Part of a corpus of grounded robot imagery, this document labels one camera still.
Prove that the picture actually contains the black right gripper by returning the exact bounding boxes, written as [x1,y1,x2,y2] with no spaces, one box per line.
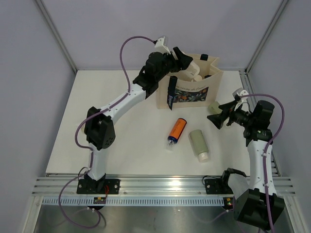
[207,100,255,129]

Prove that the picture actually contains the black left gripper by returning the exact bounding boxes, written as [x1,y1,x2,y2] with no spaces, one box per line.
[155,47,191,82]

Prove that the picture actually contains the small sage green bottle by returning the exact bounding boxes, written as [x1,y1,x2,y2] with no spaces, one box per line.
[207,101,222,115]

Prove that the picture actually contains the cream bottle with round cap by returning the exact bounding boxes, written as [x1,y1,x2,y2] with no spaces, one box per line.
[180,60,200,80]

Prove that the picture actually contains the white cream bottle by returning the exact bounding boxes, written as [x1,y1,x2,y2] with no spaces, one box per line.
[193,75,203,82]

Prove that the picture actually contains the sage green bottle white cap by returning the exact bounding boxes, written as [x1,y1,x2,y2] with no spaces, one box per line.
[189,130,209,163]

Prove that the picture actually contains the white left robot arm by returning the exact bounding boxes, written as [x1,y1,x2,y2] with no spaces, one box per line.
[77,47,193,194]

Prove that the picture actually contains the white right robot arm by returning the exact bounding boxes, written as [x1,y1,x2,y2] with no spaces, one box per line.
[207,100,285,231]

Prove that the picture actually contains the beige canvas tote bag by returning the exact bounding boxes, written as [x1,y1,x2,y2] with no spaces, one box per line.
[156,54,223,110]

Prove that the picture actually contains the orange blue spray bottle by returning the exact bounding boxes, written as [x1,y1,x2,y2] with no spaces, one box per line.
[167,118,187,151]

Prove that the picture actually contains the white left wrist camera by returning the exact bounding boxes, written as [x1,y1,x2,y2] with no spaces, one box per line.
[155,36,170,54]

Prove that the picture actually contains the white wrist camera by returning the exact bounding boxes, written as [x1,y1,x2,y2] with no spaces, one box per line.
[232,88,249,104]
[155,36,170,54]

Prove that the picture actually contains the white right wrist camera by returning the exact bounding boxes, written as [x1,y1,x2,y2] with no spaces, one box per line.
[232,88,249,104]

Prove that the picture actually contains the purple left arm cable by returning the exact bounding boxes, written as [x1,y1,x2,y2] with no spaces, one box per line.
[58,35,158,229]

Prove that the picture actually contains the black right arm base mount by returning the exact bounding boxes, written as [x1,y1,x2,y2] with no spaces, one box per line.
[202,176,233,195]

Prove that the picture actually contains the right aluminium frame post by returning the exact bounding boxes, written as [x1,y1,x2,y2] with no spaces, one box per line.
[244,0,291,74]

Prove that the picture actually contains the aluminium frame post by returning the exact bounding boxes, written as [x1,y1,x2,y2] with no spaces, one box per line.
[34,0,78,74]
[244,0,291,74]

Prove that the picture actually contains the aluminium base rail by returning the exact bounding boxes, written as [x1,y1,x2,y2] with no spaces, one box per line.
[31,173,296,197]

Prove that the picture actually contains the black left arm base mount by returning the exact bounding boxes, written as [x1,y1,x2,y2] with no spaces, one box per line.
[76,177,120,195]

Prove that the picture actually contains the left aluminium frame post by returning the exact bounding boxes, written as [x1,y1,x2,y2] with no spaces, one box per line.
[34,0,78,74]

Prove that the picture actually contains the slotted white cable duct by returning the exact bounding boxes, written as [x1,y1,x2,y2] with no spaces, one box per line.
[42,196,225,207]

